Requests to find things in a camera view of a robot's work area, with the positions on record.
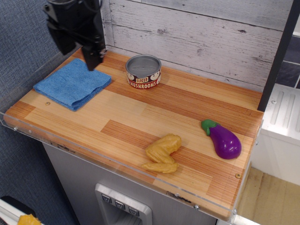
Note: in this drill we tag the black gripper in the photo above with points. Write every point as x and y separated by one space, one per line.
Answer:
70 22

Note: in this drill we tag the blue cloth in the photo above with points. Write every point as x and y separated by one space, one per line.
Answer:
73 85

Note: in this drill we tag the sliced mushrooms tin can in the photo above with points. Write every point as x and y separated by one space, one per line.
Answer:
143 71

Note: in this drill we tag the grey toy fridge cabinet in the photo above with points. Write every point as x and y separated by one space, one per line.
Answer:
79 175

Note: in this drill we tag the yellow toy chicken wing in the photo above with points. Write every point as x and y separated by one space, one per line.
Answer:
160 153

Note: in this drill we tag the silver dispenser panel with buttons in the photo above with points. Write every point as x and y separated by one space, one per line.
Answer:
119 209

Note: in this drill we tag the purple toy eggplant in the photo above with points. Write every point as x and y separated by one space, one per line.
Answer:
226 143

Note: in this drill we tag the white toy sink counter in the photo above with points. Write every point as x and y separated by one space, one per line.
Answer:
277 148

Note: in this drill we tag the dark left frame post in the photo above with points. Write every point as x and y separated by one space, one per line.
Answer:
97 21

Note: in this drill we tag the dark frame post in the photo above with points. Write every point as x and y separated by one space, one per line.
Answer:
280 54
97 21

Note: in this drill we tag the dark right frame post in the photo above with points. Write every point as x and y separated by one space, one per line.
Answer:
280 54

